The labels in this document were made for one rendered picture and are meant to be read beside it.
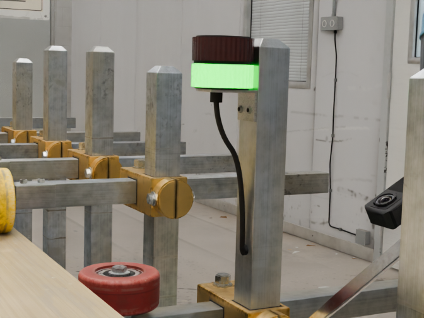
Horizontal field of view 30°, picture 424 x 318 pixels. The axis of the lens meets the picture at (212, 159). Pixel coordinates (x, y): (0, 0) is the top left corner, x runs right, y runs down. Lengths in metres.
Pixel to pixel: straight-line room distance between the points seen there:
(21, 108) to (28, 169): 0.47
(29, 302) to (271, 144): 0.27
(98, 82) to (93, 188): 0.26
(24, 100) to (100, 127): 0.50
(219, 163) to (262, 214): 0.59
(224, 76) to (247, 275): 0.20
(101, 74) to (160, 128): 0.26
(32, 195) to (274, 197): 0.34
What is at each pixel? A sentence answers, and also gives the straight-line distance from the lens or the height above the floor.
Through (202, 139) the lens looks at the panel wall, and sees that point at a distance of 6.58.
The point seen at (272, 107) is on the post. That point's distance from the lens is 0.78.
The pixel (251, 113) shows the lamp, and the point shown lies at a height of 1.07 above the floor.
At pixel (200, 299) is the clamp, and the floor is 0.86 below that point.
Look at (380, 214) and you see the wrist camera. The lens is 0.94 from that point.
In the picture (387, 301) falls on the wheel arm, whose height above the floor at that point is 0.84.
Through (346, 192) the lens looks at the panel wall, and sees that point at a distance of 4.98.
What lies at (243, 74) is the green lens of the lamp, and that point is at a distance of 0.75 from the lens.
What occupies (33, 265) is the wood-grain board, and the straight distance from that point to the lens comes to 0.85.
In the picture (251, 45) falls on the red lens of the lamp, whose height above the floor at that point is 1.13.
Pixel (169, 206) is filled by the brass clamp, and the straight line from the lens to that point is 0.98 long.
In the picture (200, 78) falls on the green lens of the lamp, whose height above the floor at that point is 1.10.
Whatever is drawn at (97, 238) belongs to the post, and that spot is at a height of 0.84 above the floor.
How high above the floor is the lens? 1.11
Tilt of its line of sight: 6 degrees down
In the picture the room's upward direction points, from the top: 2 degrees clockwise
